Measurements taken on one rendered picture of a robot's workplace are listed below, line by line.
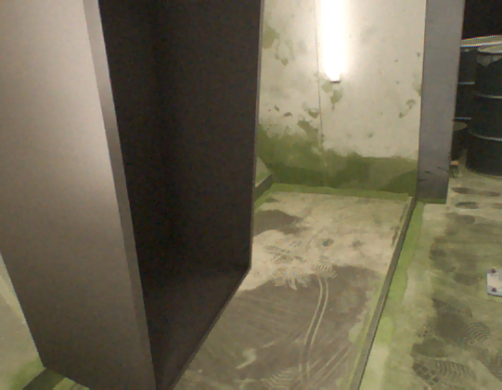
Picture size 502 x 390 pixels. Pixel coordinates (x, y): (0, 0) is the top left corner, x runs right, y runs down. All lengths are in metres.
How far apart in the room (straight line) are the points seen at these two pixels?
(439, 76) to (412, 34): 0.29
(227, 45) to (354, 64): 1.61
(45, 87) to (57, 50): 0.07
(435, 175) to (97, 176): 2.37
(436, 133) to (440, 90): 0.26
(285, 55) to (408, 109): 0.90
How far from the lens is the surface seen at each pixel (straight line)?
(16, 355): 1.78
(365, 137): 2.69
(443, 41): 2.52
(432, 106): 2.58
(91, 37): 0.53
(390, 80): 2.58
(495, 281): 2.11
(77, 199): 0.66
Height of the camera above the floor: 1.24
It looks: 25 degrees down
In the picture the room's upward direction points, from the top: 10 degrees counter-clockwise
